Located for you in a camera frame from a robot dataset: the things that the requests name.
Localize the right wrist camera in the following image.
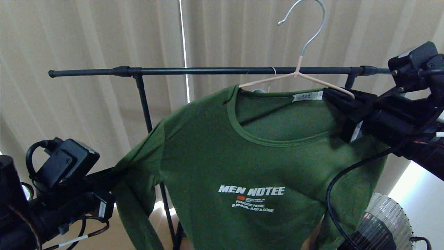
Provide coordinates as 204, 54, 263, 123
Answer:
388, 42, 439, 92

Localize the black clothes rack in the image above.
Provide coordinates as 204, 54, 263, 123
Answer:
49, 65, 392, 250

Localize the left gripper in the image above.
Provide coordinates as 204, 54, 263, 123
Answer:
35, 192, 116, 237

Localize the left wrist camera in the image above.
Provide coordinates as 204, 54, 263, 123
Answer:
26, 138, 100, 195

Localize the beige curtain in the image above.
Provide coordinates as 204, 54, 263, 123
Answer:
0, 0, 444, 209

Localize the white laundry basket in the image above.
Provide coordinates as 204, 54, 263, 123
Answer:
338, 193, 432, 250

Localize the green garment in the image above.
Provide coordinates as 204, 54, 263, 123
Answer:
111, 85, 389, 250

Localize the pink clothes hanger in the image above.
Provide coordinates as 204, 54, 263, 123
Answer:
267, 67, 277, 92
239, 0, 355, 99

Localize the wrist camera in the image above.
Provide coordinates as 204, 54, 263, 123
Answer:
388, 42, 439, 92
26, 138, 100, 195

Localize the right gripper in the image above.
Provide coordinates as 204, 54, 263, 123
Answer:
341, 93, 442, 143

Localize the black cable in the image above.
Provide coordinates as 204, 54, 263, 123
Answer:
326, 137, 413, 250
68, 218, 87, 250

